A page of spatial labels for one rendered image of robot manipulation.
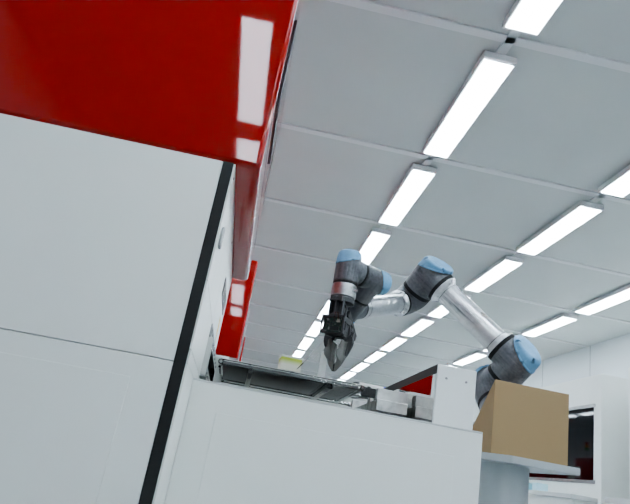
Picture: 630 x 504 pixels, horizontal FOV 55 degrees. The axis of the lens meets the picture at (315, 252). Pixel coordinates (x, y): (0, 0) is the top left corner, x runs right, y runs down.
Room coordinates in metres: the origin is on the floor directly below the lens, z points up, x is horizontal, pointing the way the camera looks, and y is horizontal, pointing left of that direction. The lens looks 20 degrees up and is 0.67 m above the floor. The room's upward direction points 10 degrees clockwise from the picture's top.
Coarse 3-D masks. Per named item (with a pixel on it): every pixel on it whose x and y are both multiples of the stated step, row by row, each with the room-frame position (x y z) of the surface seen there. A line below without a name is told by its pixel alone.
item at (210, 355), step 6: (210, 336) 1.44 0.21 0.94; (210, 342) 1.44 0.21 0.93; (210, 348) 1.44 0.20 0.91; (210, 354) 1.46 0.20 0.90; (204, 360) 1.44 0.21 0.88; (210, 360) 1.66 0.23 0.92; (204, 366) 1.44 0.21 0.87; (210, 366) 1.77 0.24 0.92; (204, 372) 1.44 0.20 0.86; (210, 372) 1.87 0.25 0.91; (204, 378) 1.49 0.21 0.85; (210, 378) 1.87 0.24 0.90
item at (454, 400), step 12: (444, 372) 1.38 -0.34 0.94; (456, 372) 1.38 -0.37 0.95; (468, 372) 1.38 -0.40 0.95; (444, 384) 1.38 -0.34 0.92; (456, 384) 1.38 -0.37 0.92; (468, 384) 1.38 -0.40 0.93; (444, 396) 1.38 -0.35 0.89; (456, 396) 1.38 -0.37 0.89; (468, 396) 1.38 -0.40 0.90; (444, 408) 1.38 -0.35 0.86; (456, 408) 1.38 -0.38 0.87; (468, 408) 1.38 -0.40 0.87; (432, 420) 1.38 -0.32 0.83; (444, 420) 1.38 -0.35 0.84; (456, 420) 1.38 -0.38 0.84; (468, 420) 1.38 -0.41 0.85
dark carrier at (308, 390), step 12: (228, 372) 1.66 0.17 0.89; (240, 372) 1.62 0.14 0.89; (264, 372) 1.54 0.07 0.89; (252, 384) 1.83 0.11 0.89; (264, 384) 1.78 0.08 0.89; (276, 384) 1.73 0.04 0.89; (288, 384) 1.68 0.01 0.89; (300, 384) 1.64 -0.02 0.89; (312, 384) 1.60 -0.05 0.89; (324, 384) 1.56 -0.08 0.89; (324, 396) 1.81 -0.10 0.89; (336, 396) 1.76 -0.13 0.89
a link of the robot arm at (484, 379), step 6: (480, 366) 2.05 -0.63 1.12; (486, 366) 2.04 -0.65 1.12; (480, 372) 2.03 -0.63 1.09; (486, 372) 1.99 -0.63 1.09; (492, 372) 1.97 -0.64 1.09; (480, 378) 2.01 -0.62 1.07; (486, 378) 1.99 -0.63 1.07; (492, 378) 1.97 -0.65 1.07; (498, 378) 1.96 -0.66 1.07; (480, 384) 2.01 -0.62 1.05; (486, 384) 1.99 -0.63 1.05; (492, 384) 1.97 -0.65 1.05; (480, 390) 2.00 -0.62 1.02; (486, 390) 1.97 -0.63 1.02; (480, 396) 1.99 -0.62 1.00
